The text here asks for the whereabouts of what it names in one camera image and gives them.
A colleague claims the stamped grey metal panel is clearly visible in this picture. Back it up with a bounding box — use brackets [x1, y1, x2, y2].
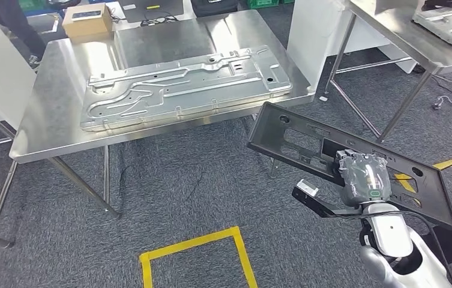
[80, 44, 293, 133]
[412, 3, 452, 49]

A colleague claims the green plastic crate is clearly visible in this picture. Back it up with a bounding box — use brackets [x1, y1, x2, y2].
[246, 0, 280, 10]

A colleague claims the black carrying case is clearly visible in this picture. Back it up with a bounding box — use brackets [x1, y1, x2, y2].
[190, 0, 239, 18]

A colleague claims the grey laptop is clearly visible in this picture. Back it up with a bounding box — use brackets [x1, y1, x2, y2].
[124, 0, 185, 23]

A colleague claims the smartphone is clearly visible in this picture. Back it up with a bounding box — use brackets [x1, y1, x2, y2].
[71, 10, 103, 22]

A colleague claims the black plastic frame part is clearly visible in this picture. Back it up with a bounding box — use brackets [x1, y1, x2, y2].
[247, 102, 452, 230]

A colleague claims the brown cardboard box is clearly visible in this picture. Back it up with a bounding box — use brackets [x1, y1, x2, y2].
[61, 3, 114, 44]

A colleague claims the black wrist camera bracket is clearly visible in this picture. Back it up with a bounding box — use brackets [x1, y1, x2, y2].
[291, 185, 366, 218]

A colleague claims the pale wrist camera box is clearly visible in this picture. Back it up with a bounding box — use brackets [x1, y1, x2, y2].
[296, 179, 319, 197]

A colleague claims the stainless steel workbench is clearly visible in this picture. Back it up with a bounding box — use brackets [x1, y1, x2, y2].
[8, 10, 317, 220]

